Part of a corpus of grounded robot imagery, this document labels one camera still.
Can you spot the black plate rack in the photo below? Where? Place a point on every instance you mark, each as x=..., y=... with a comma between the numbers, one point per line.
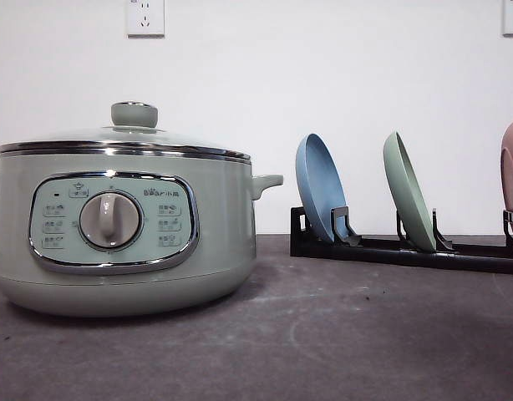
x=347, y=245

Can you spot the white wall socket left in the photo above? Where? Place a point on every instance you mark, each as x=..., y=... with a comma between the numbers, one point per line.
x=145, y=19

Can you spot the glass steamer lid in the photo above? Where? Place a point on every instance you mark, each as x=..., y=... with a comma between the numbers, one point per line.
x=133, y=132

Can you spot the green plate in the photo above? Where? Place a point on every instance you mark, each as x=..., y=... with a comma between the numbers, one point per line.
x=409, y=192

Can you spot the blue plate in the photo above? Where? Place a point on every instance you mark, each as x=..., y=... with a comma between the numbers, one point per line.
x=321, y=184

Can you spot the green electric steamer pot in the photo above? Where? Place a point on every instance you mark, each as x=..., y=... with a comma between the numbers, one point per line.
x=121, y=236

